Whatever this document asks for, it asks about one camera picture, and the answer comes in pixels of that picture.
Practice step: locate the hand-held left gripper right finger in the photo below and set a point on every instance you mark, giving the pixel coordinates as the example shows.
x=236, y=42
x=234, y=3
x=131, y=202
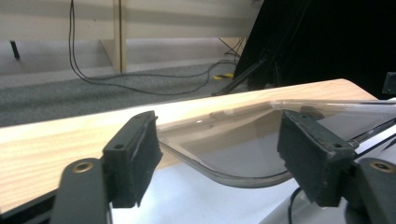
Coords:
x=314, y=158

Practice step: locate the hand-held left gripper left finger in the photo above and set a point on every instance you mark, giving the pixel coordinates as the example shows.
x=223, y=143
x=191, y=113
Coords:
x=134, y=161

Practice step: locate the white table sheet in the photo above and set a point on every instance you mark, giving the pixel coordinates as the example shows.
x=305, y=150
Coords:
x=186, y=202

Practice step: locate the wooden table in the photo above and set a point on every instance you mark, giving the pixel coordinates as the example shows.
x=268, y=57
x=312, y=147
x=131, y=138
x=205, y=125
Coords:
x=62, y=140

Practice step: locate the black stand leg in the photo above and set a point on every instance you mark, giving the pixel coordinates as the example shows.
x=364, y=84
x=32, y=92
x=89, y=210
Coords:
x=239, y=77

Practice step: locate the black curtain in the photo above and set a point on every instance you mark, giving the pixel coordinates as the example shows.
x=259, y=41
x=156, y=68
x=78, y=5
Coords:
x=327, y=40

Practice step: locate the yellow black floor tape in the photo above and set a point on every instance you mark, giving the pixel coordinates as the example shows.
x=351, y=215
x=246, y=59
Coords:
x=223, y=76

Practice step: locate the small black peg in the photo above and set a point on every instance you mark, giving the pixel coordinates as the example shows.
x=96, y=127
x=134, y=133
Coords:
x=15, y=49

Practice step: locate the light wooden post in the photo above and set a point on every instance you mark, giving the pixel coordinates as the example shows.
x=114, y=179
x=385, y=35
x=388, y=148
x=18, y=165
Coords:
x=120, y=34

